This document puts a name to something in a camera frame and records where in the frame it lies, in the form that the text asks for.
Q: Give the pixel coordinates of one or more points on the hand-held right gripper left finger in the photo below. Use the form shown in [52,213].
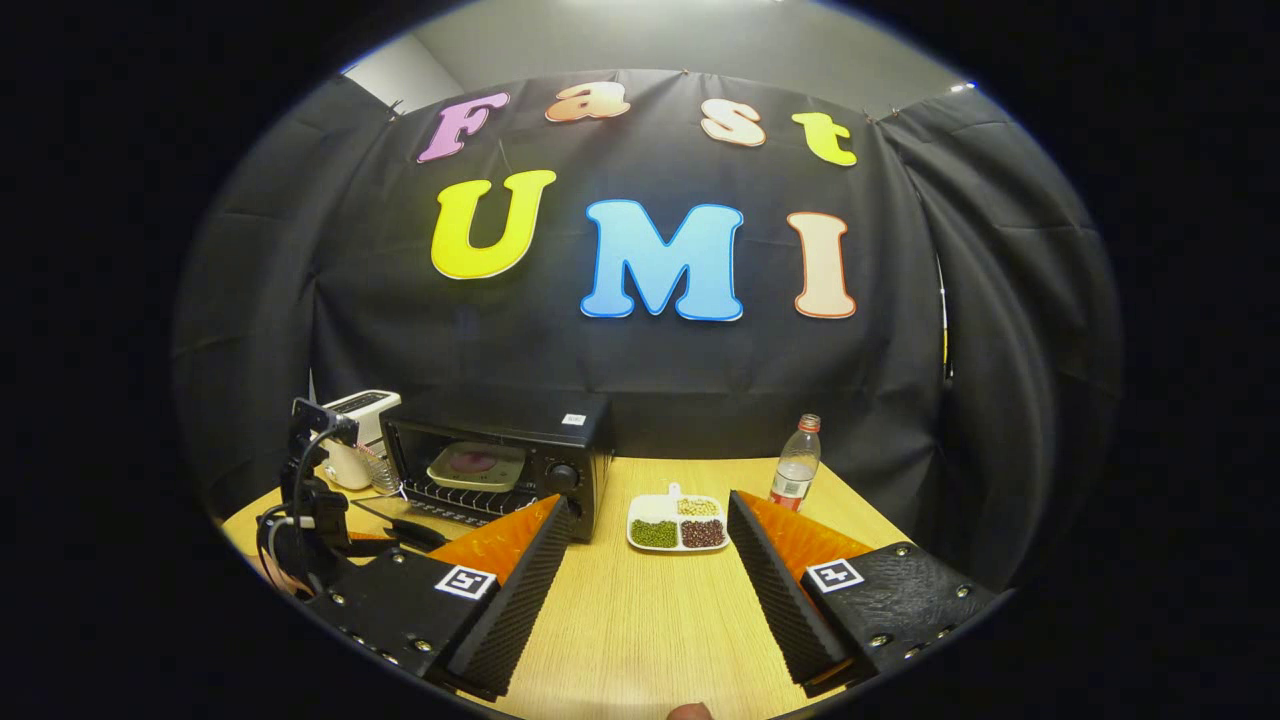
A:
[520,600]

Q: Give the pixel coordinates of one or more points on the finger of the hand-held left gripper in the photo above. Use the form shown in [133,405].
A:
[410,538]

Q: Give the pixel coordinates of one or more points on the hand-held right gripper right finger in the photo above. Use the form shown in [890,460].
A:
[775,600]

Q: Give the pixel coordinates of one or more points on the pink round food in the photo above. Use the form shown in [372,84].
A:
[473,461]

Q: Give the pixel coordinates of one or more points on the beige food tray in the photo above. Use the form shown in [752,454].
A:
[500,475]

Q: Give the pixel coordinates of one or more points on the black electric oven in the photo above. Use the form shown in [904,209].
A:
[580,440]

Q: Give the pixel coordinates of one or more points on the white toaster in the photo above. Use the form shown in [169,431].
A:
[355,440]

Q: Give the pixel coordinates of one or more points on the brown beans pile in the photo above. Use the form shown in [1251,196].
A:
[703,533]

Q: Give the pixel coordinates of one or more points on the yellow beans pile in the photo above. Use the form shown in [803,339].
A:
[699,507]

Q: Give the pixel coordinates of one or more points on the clear plastic bottle red label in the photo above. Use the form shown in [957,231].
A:
[795,470]

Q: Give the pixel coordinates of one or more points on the green beans pile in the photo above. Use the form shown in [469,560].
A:
[654,533]

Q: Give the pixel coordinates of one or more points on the white divided dish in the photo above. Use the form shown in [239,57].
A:
[650,506]

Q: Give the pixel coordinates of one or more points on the black backdrop cloth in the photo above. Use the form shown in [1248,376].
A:
[640,370]

